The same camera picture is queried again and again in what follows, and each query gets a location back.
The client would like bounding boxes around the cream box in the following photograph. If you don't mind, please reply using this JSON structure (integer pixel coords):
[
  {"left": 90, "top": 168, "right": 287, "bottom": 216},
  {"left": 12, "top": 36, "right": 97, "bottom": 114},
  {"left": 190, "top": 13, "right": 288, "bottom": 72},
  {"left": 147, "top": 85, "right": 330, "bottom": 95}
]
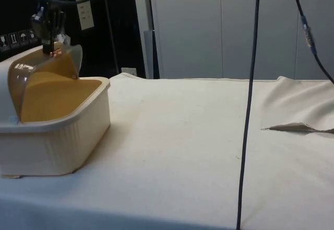
[{"left": 0, "top": 75, "right": 112, "bottom": 180}]

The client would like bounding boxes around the black cabinet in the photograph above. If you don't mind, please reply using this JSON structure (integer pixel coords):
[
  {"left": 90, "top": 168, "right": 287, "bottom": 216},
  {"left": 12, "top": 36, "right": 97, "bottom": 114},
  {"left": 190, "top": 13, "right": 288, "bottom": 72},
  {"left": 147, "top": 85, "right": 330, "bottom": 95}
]
[{"left": 0, "top": 0, "right": 147, "bottom": 80}]

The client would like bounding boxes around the pale locker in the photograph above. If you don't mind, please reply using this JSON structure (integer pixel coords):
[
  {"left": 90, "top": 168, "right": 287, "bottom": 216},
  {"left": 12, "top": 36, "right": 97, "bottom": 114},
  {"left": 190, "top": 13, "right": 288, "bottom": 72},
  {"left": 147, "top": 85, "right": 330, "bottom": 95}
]
[{"left": 132, "top": 0, "right": 334, "bottom": 81}]

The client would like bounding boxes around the black cable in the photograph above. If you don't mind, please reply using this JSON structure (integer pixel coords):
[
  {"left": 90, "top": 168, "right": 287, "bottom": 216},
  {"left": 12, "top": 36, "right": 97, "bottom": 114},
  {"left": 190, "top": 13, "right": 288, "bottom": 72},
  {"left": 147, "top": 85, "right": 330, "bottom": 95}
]
[
  {"left": 235, "top": 0, "right": 263, "bottom": 230},
  {"left": 289, "top": 0, "right": 334, "bottom": 82}
]

